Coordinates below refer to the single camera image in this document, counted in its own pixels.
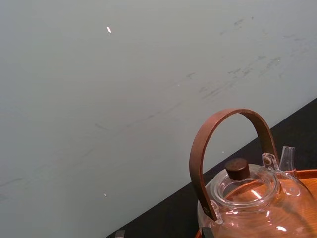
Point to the round orange wooden tray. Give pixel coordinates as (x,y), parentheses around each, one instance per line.
(309,183)

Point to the glass lid with wooden knob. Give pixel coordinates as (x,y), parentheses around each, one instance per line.
(247,191)

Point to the black table cloth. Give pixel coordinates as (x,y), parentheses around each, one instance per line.
(292,129)

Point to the clear glass teapot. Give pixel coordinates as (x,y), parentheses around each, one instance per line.
(250,218)

